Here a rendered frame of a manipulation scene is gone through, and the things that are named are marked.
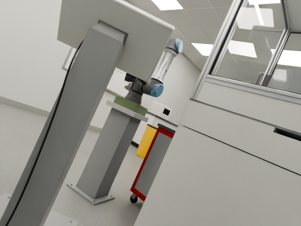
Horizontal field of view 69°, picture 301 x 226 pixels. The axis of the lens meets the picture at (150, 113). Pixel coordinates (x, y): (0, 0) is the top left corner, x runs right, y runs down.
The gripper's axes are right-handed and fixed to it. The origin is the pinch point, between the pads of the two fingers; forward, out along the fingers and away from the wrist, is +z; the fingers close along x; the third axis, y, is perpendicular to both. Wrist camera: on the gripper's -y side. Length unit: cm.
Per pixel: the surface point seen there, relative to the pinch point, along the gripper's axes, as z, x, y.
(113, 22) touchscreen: -65, 33, 19
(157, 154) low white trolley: 43, 22, -41
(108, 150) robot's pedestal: 36, 38, 1
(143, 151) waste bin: 246, -108, -67
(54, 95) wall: 221, -145, 127
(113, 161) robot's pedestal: 40, 43, -6
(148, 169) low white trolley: 55, 32, -38
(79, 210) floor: 44, 83, 5
